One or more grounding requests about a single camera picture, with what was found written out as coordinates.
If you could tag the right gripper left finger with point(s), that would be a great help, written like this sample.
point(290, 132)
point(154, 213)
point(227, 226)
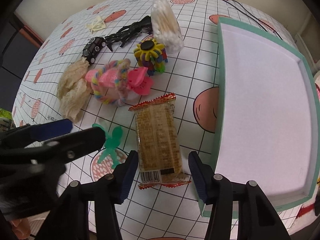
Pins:
point(68, 219)

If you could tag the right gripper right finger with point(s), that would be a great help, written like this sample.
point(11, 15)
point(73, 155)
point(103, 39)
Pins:
point(257, 218)

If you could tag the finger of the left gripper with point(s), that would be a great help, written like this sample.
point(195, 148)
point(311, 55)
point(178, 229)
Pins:
point(50, 129)
point(63, 149)

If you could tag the green translucent toy figure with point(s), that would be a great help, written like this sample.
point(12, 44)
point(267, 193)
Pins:
point(112, 141)

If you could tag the cream lace scrunchie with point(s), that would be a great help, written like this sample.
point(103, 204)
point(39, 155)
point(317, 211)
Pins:
point(73, 90)

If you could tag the orange snack bar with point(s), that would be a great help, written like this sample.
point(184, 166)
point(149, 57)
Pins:
point(159, 156)

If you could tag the pink hair roller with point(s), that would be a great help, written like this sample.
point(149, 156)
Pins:
point(134, 80)

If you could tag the rainbow pastel scrunchie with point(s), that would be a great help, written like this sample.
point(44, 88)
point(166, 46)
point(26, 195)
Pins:
point(120, 90)

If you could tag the black toy car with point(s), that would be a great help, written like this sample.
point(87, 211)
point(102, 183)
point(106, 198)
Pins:
point(93, 48)

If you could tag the yellow multicolour fidget spinner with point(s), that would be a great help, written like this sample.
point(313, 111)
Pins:
point(151, 54)

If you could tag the cream small hair clip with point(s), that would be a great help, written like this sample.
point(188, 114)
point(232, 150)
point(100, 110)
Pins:
point(97, 25)

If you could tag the black claw hair clip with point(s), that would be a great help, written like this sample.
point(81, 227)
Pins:
point(128, 32)

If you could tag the cotton swabs plastic bag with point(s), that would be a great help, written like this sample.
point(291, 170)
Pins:
point(166, 29)

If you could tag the teal shallow box tray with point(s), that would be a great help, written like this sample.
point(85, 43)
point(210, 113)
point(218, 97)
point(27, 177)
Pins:
point(267, 127)

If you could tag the pomegranate grid tablecloth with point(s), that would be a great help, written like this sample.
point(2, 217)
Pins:
point(158, 211)

